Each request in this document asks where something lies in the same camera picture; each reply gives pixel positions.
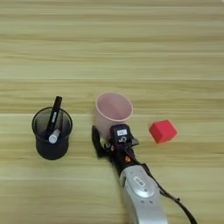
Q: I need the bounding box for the black mesh pen holder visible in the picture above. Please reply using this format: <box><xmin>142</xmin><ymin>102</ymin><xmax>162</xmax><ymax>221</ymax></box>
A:
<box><xmin>31</xmin><ymin>107</ymin><xmax>74</xmax><ymax>161</ymax></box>

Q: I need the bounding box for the black marker pen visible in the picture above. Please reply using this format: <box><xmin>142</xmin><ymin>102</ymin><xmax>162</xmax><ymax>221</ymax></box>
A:
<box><xmin>44</xmin><ymin>95</ymin><xmax>63</xmax><ymax>138</ymax></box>

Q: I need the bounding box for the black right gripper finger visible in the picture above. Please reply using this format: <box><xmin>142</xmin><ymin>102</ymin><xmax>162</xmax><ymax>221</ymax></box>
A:
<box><xmin>91</xmin><ymin>124</ymin><xmax>112</xmax><ymax>158</ymax></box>
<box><xmin>129</xmin><ymin>134</ymin><xmax>140</xmax><ymax>146</ymax></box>

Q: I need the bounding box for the red cube block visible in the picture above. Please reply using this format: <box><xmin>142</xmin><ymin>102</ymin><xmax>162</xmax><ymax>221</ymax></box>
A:
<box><xmin>148</xmin><ymin>119</ymin><xmax>179</xmax><ymax>144</ymax></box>

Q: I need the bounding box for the white capped pen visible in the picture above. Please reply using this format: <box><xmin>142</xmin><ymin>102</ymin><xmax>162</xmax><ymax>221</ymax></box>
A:
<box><xmin>48</xmin><ymin>129</ymin><xmax>61</xmax><ymax>144</ymax></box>

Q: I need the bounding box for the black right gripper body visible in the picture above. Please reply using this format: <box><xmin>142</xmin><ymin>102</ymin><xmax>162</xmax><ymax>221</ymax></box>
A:
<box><xmin>108</xmin><ymin>143</ymin><xmax>145</xmax><ymax>177</ymax></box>

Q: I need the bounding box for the pink plastic cup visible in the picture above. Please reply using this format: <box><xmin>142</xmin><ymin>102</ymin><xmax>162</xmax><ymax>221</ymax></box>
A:
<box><xmin>94</xmin><ymin>91</ymin><xmax>134</xmax><ymax>142</ymax></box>

